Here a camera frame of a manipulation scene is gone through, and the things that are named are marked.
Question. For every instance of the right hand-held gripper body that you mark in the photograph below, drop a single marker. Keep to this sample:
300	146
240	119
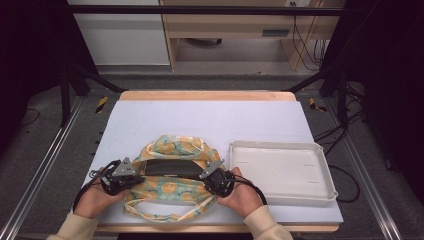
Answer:
218	181

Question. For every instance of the white plastic tray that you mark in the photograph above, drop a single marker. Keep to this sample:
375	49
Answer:
283	173

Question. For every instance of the black horizontal bar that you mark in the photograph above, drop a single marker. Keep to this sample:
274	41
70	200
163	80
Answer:
200	10

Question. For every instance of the black metal stand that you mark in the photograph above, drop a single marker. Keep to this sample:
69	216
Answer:
65	96
341	100

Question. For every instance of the fruit-print cloth bag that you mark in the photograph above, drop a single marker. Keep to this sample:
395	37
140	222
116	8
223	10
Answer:
173	190

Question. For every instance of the aluminium rail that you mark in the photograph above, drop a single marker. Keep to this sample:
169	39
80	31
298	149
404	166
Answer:
366	180
43	166

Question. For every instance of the white table board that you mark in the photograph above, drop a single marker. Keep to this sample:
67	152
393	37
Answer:
200	116

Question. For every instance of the black curtain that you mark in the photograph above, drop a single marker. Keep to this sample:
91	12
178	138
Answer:
390	66
30	50

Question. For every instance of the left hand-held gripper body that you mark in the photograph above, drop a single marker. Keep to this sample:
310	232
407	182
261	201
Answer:
120	176

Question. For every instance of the yellow-black tape strip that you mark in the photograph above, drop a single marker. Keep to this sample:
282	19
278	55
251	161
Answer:
315	105
101	104

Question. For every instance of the wooden desk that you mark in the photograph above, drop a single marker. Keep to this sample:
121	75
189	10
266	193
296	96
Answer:
230	25

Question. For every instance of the person's right hand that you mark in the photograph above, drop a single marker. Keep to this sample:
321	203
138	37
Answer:
243	198

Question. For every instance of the white cabinet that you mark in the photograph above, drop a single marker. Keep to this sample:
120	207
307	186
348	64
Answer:
123	36

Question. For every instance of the wooden table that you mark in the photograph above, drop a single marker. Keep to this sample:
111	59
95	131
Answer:
206	95

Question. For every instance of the person's left hand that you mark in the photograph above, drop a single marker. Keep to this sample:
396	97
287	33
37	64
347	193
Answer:
95	201

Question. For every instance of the black box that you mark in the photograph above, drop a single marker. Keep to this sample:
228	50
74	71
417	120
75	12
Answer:
173	168

